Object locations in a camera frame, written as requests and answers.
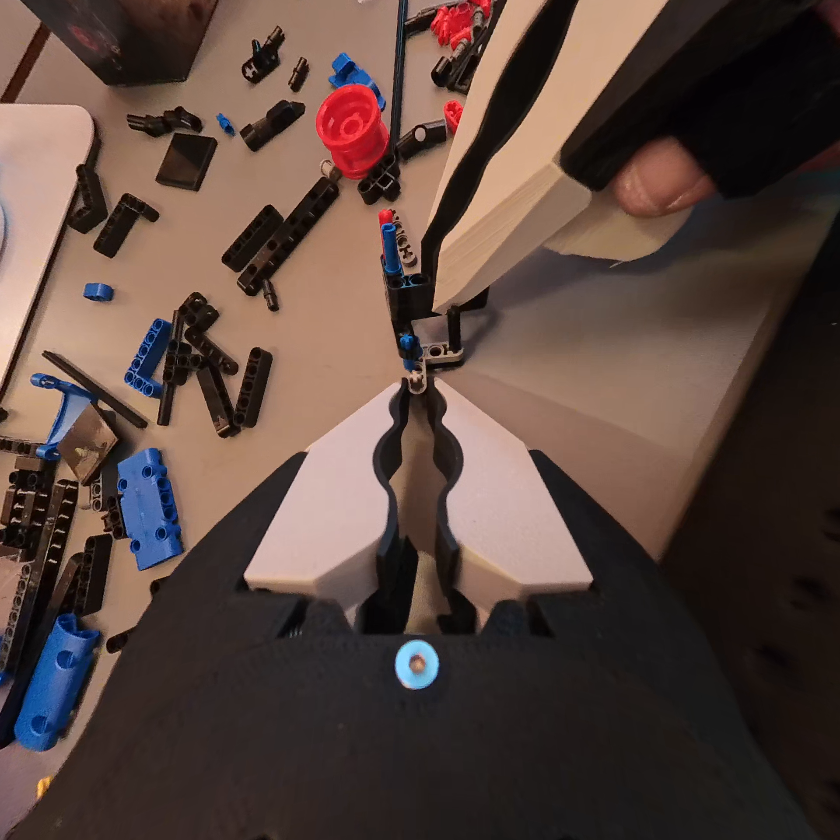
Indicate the small blue toy pin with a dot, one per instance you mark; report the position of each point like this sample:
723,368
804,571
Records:
225,123

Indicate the large red toy wheel hub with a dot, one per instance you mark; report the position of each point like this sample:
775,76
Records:
351,131

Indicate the blue flat toy panel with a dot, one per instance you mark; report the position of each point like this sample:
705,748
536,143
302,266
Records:
342,65

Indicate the small blue toy brick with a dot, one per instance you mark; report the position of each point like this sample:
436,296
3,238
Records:
98,291

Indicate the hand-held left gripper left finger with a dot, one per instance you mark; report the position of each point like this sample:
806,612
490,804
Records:
321,525

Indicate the grey desk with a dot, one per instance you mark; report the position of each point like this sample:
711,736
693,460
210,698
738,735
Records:
558,394

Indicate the white book stand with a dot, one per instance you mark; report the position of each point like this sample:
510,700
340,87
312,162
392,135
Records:
33,229

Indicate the long black toy axle rod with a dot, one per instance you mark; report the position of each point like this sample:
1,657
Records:
397,72

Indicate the blue curved toy panel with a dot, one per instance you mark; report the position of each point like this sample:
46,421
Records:
62,410

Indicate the black connector with axle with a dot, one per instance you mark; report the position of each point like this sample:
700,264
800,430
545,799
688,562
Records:
261,56

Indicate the person's right hand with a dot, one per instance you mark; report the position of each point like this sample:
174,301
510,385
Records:
663,180

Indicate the blue angled toy beam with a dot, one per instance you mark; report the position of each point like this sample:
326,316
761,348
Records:
148,358

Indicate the black dimpled panel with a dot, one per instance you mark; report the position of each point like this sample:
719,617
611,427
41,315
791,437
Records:
774,525

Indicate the blue studded toy beam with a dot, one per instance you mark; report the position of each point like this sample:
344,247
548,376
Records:
148,508

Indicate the black blue toy brick assembly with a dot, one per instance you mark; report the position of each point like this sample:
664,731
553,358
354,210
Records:
407,295

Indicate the long black toy beam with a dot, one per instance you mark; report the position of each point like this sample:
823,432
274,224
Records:
289,236

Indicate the small black flat toy tile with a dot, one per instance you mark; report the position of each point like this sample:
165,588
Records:
85,439

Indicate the pile of small toy pins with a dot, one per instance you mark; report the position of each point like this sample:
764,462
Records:
453,39

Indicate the long dark toy beam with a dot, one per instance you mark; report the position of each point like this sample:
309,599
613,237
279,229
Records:
52,538

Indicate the thin black studded beam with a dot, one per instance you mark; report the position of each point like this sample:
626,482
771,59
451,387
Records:
19,446

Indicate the black joined toy beams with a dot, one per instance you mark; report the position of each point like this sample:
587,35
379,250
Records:
197,312

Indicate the wide black studded toy beam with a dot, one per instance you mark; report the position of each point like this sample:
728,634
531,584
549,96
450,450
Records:
26,505

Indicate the black connector with pin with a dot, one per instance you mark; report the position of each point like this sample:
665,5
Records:
420,139

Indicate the toy set cardboard box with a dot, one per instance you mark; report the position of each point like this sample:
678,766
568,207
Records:
131,33

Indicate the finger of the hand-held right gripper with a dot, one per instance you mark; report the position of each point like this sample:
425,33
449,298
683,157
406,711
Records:
485,98
525,197

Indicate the black triangular toy connector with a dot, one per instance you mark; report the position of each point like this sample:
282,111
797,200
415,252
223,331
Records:
379,178

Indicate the blue toy fender piece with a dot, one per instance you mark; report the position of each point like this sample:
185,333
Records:
52,682

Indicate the large black flat toy tile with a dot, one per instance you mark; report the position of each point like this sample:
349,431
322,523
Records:
187,161

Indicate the small black toy pin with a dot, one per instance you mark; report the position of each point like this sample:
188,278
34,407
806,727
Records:
299,72
270,295

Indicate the small red toy liftarm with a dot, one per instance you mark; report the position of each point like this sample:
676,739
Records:
453,117

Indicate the grey liftarm with pins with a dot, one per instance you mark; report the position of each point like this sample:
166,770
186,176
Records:
439,352

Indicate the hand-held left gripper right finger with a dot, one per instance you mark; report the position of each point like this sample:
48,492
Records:
518,525

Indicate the black toy panel piece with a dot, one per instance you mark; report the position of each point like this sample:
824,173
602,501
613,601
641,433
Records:
272,121

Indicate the small grey toy connector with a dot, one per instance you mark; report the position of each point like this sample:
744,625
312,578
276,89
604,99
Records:
95,492

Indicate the short black toy beam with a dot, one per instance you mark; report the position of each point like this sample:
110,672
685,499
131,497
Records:
253,237

